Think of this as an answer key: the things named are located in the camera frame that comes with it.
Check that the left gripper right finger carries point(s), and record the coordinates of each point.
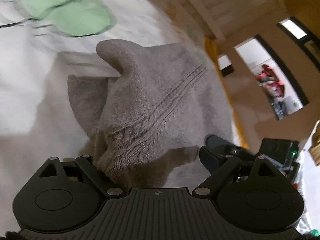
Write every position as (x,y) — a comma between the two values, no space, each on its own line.
(213,158)

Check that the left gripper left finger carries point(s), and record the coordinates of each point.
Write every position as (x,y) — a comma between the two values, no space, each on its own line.
(97,177)

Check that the white jellyfish print duvet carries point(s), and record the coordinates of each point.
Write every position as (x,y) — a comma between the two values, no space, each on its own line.
(43,42)

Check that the grey knitted sweater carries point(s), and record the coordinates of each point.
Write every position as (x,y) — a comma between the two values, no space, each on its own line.
(146,126)

